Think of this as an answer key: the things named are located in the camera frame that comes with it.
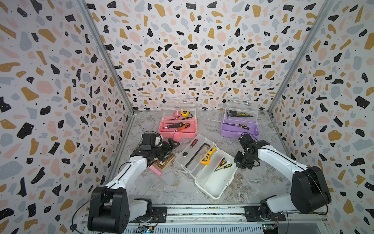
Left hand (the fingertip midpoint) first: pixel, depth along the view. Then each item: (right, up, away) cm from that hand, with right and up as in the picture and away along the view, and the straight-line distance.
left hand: (177, 147), depth 84 cm
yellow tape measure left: (+20, -2, +4) cm, 21 cm away
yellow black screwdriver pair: (+28, -13, +6) cm, 32 cm away
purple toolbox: (+44, +19, +27) cm, 56 cm away
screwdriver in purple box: (+46, +12, +28) cm, 55 cm away
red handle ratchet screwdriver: (+9, +2, +4) cm, 10 cm away
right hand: (+35, -10, +3) cm, 36 cm away
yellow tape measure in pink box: (+3, +22, +25) cm, 34 cm away
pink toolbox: (-1, +17, +23) cm, 28 cm away
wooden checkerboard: (-7, -11, +6) cm, 15 cm away
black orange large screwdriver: (-5, +13, +26) cm, 29 cm away
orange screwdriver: (+3, +12, +26) cm, 29 cm away
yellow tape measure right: (+17, -8, 0) cm, 18 cm away
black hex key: (+11, -4, +1) cm, 12 cm away
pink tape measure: (-3, +21, +25) cm, 33 cm away
